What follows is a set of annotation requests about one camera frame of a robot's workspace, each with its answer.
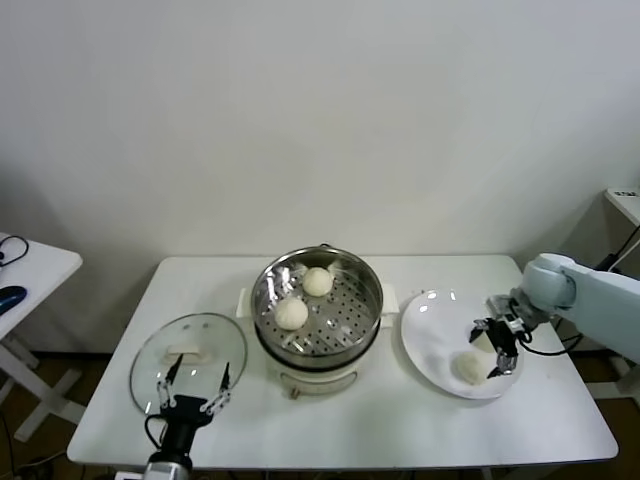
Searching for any white electric cooker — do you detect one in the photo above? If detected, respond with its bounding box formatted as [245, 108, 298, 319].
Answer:
[234, 284, 401, 401]

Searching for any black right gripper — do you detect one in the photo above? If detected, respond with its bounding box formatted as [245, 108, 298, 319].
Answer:
[467, 318, 524, 380]

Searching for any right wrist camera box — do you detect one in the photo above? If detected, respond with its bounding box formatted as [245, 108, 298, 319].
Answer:
[485, 293, 526, 329]

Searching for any stainless steel steamer basket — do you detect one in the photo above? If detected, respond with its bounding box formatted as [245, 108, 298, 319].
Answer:
[249, 244, 385, 369]

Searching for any blue computer mouse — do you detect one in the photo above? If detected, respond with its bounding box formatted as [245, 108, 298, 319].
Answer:
[0, 285, 27, 315]

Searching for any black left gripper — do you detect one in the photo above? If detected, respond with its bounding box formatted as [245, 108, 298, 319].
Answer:
[155, 353, 232, 454]

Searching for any thin black looped cable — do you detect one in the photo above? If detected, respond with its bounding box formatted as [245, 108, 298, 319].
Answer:
[0, 234, 30, 269]

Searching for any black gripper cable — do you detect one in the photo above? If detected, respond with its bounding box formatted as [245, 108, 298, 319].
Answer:
[517, 327, 586, 357]
[144, 414, 169, 454]

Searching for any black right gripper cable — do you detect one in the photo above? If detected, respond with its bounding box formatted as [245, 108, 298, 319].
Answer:
[517, 327, 586, 357]

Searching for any white shelf with label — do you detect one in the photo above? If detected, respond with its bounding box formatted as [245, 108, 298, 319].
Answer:
[605, 187, 640, 226]

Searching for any white side table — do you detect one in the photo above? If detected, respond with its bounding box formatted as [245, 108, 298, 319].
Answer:
[0, 232, 86, 442]

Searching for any white round plate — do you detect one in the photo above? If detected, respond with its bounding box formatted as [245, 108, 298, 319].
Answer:
[399, 288, 525, 401]

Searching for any round glass pot lid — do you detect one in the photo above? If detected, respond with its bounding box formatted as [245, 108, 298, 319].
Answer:
[129, 312, 249, 420]

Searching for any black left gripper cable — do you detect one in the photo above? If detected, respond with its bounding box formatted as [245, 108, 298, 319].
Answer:
[144, 414, 169, 454]

